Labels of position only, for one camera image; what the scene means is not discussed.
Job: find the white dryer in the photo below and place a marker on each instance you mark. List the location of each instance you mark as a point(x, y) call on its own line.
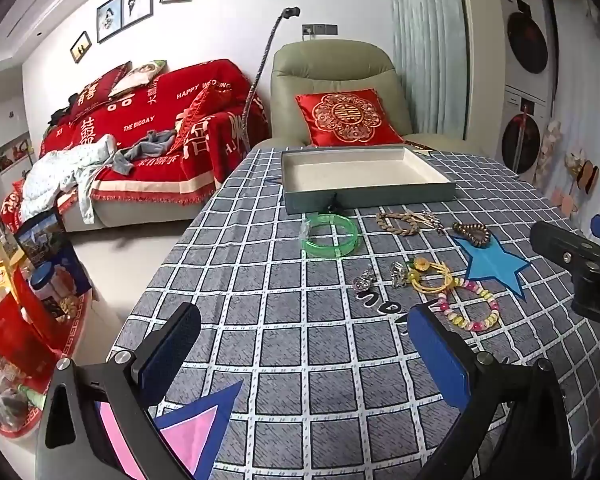
point(527, 42)

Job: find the grey jewelry tray box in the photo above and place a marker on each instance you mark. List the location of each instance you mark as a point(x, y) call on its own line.
point(370, 195)

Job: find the silver heart hair clip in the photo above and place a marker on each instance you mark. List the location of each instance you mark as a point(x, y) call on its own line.
point(366, 280)

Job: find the small framed photo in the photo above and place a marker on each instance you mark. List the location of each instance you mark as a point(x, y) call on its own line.
point(80, 47)

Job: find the beige hair clip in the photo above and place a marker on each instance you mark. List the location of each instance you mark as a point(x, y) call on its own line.
point(430, 220)

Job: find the pale green curtain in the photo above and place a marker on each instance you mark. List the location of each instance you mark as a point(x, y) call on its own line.
point(425, 35)

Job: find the wall outlet panel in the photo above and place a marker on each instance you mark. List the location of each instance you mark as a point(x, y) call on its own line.
point(320, 30)

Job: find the white garment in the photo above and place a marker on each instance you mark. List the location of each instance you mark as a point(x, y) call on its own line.
point(55, 180)

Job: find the white washing machine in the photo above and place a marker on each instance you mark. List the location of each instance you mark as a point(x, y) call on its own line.
point(522, 132)

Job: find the red printed sofa blanket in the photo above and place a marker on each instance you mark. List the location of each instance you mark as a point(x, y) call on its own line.
point(180, 85)

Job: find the small silver hair clip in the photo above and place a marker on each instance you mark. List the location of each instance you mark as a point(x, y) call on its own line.
point(397, 272)

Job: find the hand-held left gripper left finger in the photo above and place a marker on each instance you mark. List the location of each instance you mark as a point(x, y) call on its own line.
point(170, 345)

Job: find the grey garment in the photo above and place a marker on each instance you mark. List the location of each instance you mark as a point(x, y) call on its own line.
point(150, 147)

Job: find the photo print pillow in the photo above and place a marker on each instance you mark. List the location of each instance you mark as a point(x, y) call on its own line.
point(137, 77)

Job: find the green armchair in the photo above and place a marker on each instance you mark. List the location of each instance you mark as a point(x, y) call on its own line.
point(330, 65)

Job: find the blue printed box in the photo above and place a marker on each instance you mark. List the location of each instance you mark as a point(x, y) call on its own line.
point(40, 237)

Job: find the green translucent bangle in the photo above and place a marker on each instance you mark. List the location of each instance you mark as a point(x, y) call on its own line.
point(325, 251)

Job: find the red gift box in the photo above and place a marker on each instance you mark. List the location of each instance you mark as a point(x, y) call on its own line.
point(10, 340)

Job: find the black framed photo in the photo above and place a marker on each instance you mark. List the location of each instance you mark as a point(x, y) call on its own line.
point(137, 4)
point(110, 19)

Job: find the pink flower wall decoration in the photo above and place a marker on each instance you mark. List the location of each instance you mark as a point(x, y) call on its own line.
point(575, 170)

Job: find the red embroidered cushion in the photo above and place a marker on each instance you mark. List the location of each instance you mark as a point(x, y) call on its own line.
point(350, 117)

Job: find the blue lid jar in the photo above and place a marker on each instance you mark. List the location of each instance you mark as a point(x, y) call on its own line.
point(47, 282)

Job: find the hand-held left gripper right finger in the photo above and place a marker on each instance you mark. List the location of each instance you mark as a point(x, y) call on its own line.
point(440, 355)

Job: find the red fringed pillow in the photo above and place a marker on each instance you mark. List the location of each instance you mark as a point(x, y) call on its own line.
point(195, 115)

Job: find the beige sofa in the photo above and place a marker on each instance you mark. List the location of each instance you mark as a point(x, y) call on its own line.
point(130, 215)

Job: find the grey checkered tablecloth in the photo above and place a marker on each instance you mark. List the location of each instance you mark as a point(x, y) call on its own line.
point(280, 310)

